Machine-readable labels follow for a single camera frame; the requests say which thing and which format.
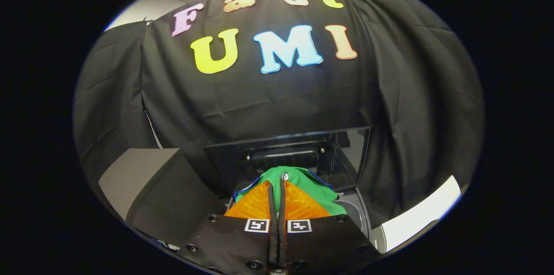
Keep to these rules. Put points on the grey cabinet with dark top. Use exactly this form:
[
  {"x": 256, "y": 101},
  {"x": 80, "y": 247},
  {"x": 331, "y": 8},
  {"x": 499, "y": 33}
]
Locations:
[{"x": 143, "y": 179}]

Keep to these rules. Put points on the green polo shirt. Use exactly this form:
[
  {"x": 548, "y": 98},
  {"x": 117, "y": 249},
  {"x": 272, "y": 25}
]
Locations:
[{"x": 311, "y": 184}]

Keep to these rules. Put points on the white flat board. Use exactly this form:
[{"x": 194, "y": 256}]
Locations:
[{"x": 420, "y": 218}]

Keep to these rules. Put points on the black backdrop cloth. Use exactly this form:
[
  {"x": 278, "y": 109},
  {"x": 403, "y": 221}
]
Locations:
[{"x": 259, "y": 106}]

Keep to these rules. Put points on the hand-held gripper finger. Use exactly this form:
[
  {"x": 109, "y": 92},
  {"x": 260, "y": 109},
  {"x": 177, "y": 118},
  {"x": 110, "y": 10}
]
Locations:
[
  {"x": 282, "y": 244},
  {"x": 272, "y": 244}
]

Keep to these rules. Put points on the dark grey washing machine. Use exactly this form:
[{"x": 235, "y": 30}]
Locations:
[{"x": 359, "y": 218}]

